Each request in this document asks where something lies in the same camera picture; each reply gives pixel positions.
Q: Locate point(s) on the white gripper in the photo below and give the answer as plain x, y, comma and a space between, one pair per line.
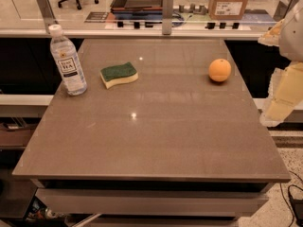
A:
293, 37

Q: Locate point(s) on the orange fruit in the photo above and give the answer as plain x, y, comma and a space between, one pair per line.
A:
219, 70

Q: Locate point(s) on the green and yellow sponge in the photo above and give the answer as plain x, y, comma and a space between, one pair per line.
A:
118, 74

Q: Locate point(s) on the cardboard box with label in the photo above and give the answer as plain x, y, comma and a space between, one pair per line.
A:
226, 9

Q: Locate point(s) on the clear plastic water bottle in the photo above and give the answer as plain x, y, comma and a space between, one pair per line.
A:
67, 60

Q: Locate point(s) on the right metal glass post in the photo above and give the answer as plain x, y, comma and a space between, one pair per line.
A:
283, 7

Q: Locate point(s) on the metal glass post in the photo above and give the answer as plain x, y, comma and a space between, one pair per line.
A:
283, 7
167, 11
47, 13

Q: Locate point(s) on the middle metal glass post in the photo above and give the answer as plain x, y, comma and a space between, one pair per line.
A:
167, 11

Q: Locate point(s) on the black power adapter with cable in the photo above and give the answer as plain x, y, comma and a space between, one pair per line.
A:
292, 195

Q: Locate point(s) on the left metal glass post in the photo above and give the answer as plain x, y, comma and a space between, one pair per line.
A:
47, 13

